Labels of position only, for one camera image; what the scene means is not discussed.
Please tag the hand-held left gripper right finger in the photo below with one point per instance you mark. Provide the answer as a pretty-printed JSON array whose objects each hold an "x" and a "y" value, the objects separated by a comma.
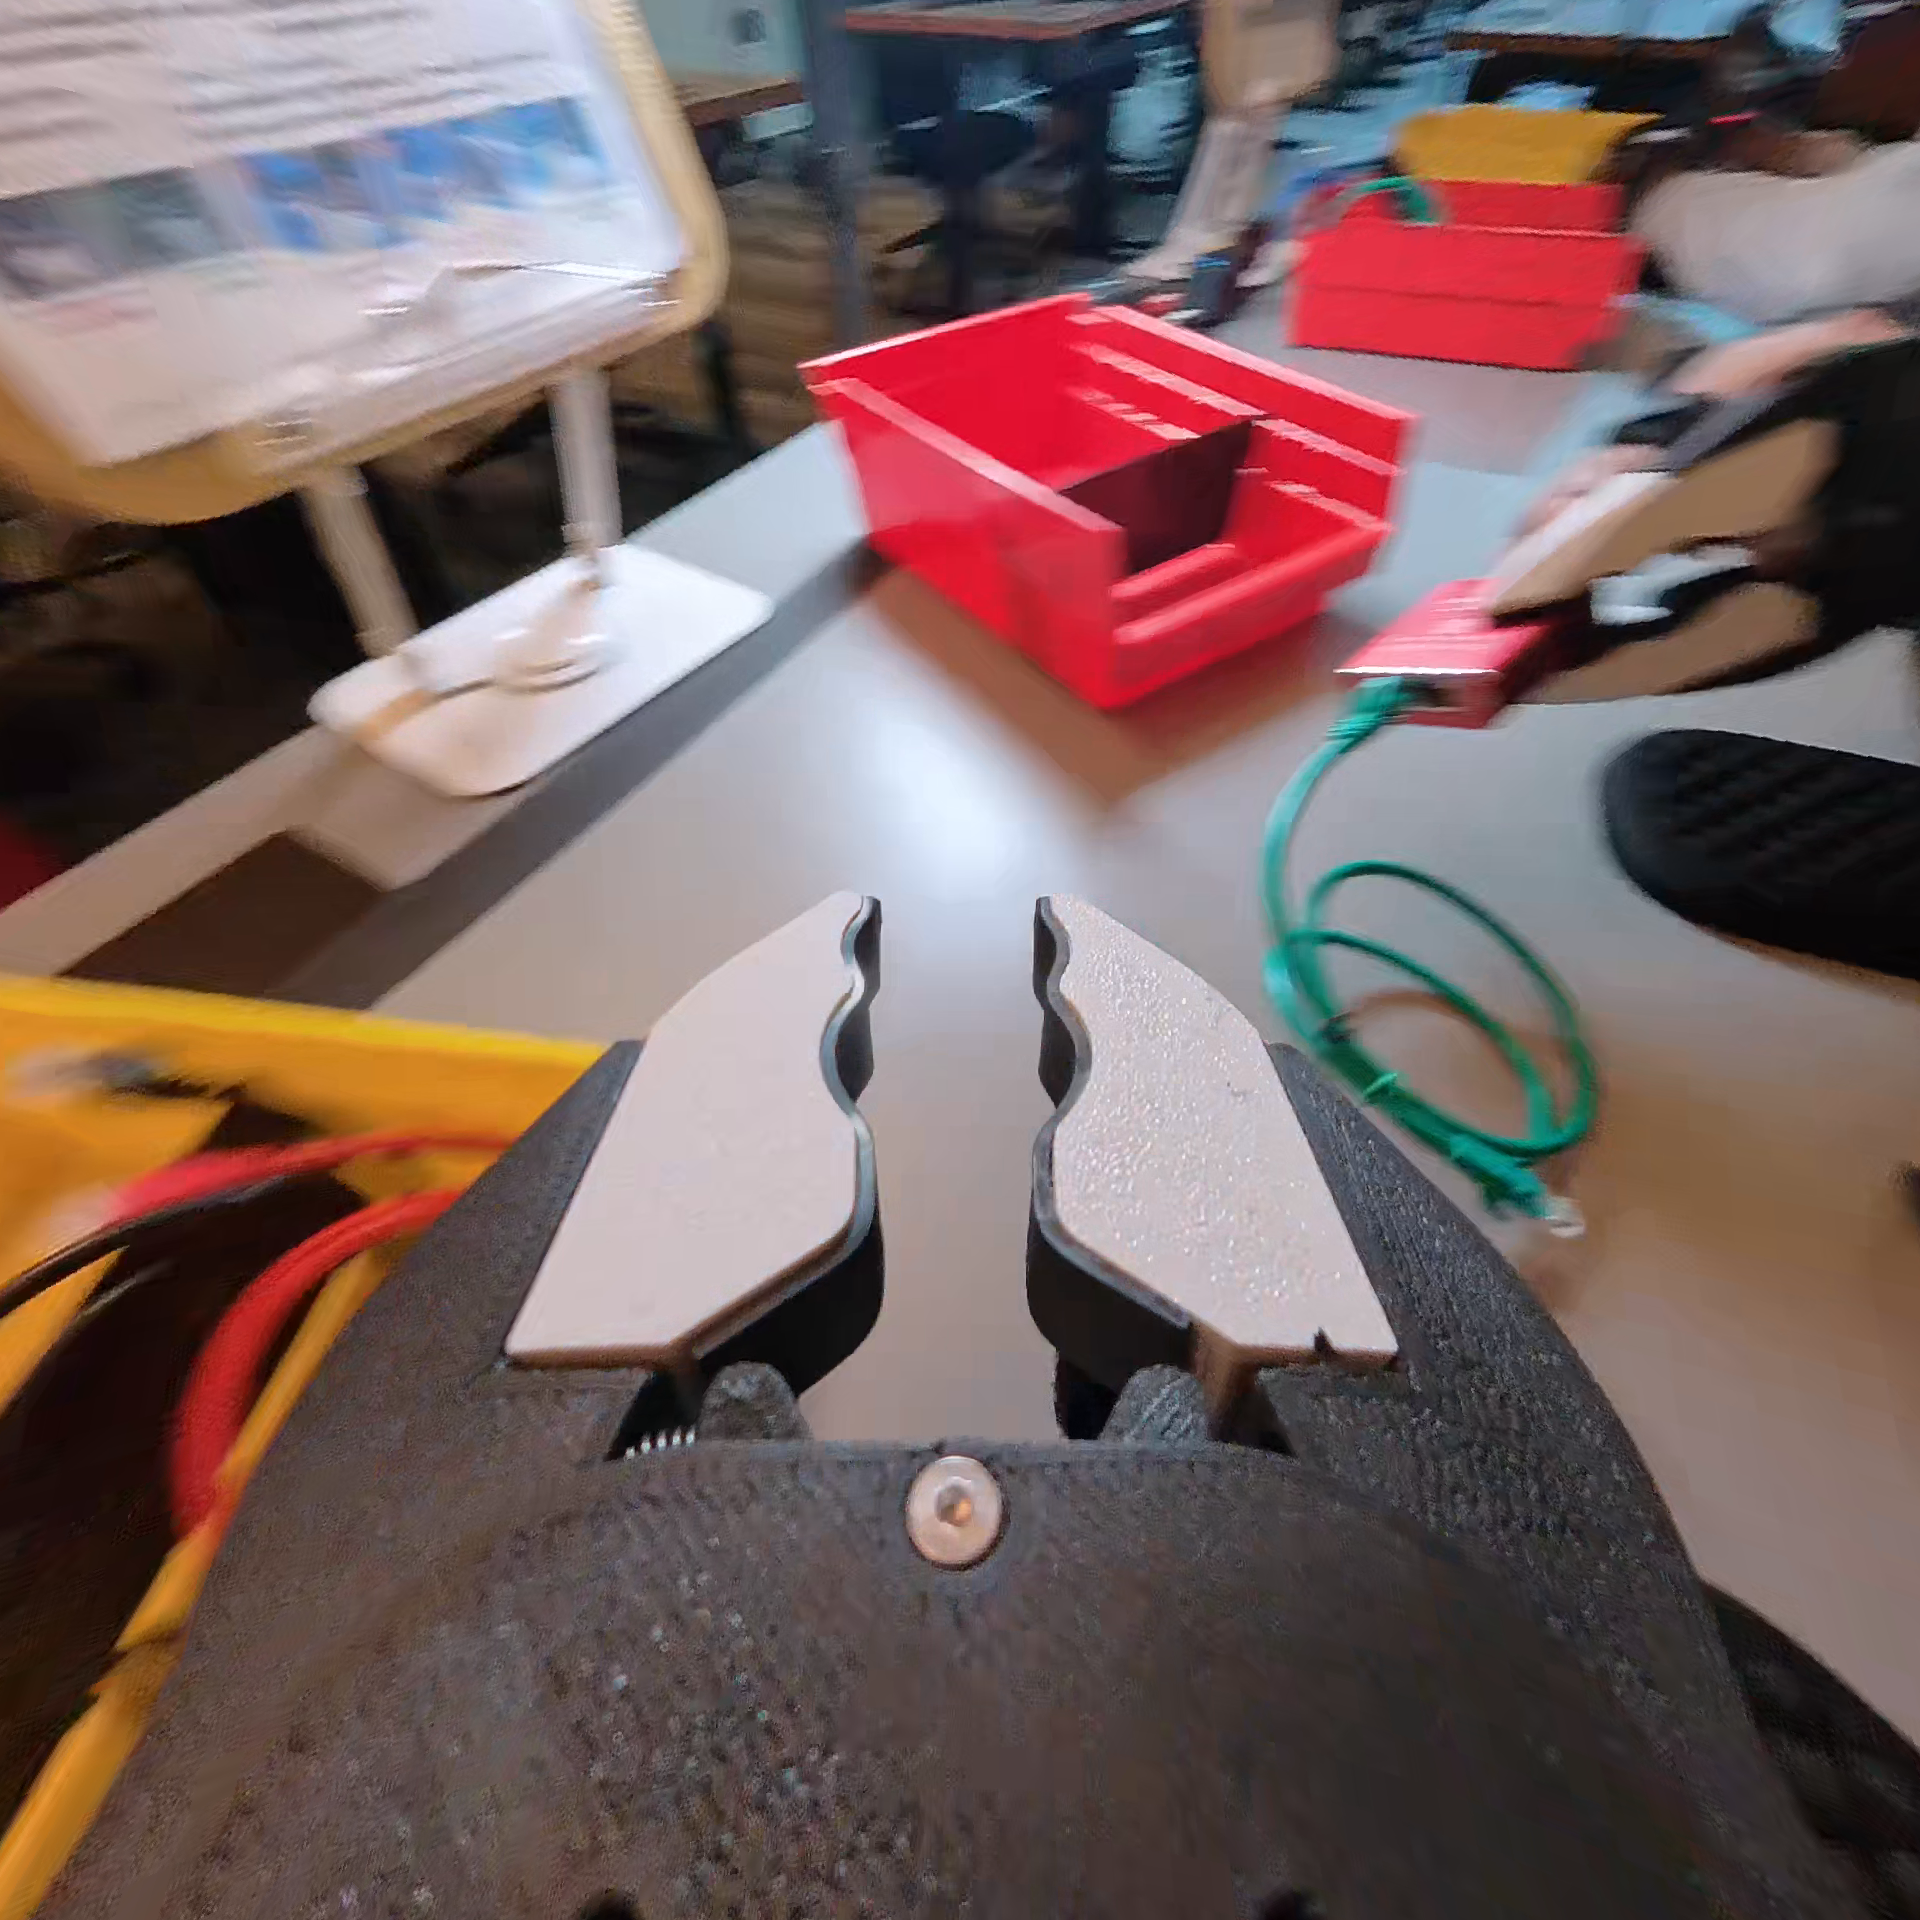
[{"x": 1201, "y": 1184}]

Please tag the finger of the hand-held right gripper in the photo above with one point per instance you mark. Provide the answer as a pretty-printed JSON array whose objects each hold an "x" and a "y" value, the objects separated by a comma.
[
  {"x": 1651, "y": 511},
  {"x": 1682, "y": 645}
]

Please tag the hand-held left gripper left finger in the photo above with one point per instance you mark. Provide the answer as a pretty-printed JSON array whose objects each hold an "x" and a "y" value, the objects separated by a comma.
[{"x": 705, "y": 1184}]

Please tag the red ethernet splitter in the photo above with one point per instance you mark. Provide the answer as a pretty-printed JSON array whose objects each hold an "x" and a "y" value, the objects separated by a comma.
[{"x": 1442, "y": 645}]

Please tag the red plastic bin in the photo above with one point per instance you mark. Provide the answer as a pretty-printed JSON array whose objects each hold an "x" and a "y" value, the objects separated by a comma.
[
  {"x": 961, "y": 511},
  {"x": 1454, "y": 283}
]

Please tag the clear page holder bar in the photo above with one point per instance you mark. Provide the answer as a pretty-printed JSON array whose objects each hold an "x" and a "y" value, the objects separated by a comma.
[{"x": 452, "y": 339}]

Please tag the instruction sheet on stand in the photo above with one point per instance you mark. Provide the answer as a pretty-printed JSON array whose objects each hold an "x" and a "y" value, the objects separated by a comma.
[{"x": 699, "y": 224}]

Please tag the printed instruction sheet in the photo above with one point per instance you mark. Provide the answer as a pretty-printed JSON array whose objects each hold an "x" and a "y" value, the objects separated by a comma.
[{"x": 301, "y": 181}]

